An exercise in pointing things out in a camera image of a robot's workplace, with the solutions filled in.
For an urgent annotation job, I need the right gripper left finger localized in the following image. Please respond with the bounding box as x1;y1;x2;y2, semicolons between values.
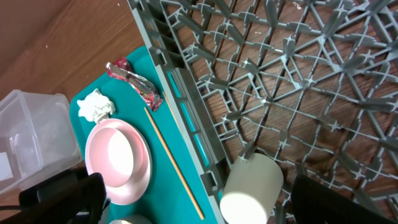
1;168;108;224

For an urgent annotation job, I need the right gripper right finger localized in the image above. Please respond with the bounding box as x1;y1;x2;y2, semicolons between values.
291;175;393;224

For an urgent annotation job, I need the white cup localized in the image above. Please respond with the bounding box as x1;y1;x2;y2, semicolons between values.
220;153;284;224

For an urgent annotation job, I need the grey bowl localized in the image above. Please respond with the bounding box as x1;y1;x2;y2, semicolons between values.
109;215;152;224

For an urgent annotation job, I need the red snack wrapper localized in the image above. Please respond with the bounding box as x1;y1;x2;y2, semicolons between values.
106;57;164;112

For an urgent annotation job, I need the grey dishwasher rack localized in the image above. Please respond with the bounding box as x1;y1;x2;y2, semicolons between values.
129;0;397;223

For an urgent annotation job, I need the pink plate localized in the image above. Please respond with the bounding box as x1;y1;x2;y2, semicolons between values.
85;118;152;205

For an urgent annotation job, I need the pink bowl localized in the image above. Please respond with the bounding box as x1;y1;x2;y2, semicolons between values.
85;128;147;188

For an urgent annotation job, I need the clear plastic bin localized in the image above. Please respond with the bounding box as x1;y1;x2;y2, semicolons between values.
1;90;83;194

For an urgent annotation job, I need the crumpled white napkin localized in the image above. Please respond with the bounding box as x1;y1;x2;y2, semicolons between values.
77;88;116;124

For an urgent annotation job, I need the teal serving tray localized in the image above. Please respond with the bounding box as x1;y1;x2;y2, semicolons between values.
68;45;224;224

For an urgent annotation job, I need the left wooden chopstick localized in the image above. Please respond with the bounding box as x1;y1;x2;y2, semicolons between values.
144;108;205;220

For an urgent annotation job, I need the wooden chopstick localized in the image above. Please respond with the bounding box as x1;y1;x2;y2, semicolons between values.
144;108;205;220
162;91;180;131

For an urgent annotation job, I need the right wooden chopstick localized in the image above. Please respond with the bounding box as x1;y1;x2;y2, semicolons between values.
162;91;180;131

